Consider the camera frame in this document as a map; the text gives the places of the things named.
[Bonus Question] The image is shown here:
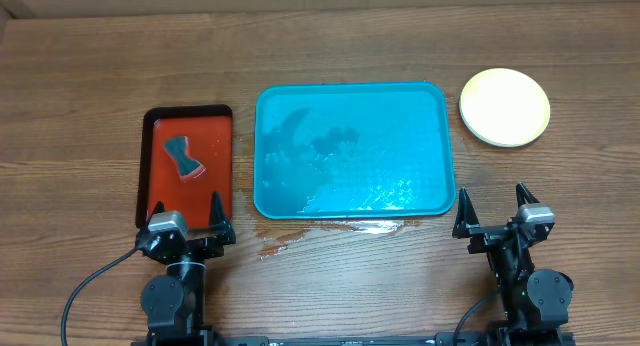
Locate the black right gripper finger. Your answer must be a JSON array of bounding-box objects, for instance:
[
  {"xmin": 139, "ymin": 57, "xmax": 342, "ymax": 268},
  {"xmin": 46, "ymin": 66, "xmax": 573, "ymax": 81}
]
[
  {"xmin": 452, "ymin": 187, "xmax": 480, "ymax": 238},
  {"xmin": 515, "ymin": 182, "xmax": 539, "ymax": 207}
]

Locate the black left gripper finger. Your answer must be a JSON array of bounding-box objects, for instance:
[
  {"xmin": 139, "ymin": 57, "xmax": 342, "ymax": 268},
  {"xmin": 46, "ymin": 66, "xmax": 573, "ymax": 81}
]
[
  {"xmin": 149, "ymin": 201, "xmax": 165, "ymax": 218},
  {"xmin": 209, "ymin": 191, "xmax": 236, "ymax": 245}
]

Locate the orange green sponge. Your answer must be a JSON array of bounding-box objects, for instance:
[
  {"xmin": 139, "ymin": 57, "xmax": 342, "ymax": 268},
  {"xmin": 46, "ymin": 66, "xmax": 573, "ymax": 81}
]
[{"xmin": 163, "ymin": 136, "xmax": 205, "ymax": 181}]

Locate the yellow plate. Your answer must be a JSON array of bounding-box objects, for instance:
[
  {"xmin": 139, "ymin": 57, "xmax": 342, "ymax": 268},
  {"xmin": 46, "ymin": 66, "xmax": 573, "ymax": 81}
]
[
  {"xmin": 459, "ymin": 68, "xmax": 551, "ymax": 122},
  {"xmin": 462, "ymin": 115, "xmax": 549, "ymax": 148}
]

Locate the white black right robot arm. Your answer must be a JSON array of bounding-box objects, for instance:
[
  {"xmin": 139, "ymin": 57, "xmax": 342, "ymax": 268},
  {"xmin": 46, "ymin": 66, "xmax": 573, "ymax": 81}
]
[{"xmin": 451, "ymin": 183, "xmax": 575, "ymax": 345}]

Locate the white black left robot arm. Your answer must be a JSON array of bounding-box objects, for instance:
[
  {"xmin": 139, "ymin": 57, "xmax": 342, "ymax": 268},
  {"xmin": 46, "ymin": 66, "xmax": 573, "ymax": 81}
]
[{"xmin": 136, "ymin": 193, "xmax": 236, "ymax": 346}]

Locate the red black sponge tray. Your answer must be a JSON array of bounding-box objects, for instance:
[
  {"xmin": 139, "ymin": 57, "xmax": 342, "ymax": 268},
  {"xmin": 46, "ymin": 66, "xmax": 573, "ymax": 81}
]
[{"xmin": 135, "ymin": 104, "xmax": 233, "ymax": 230}]

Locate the teal plastic tray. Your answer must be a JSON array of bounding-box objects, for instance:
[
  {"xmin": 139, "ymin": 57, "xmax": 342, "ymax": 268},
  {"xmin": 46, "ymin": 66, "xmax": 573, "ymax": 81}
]
[{"xmin": 253, "ymin": 82, "xmax": 456, "ymax": 220}]

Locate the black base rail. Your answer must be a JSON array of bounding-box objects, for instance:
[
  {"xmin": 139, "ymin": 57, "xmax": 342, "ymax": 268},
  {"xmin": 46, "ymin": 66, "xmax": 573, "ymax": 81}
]
[{"xmin": 130, "ymin": 330, "xmax": 576, "ymax": 346}]

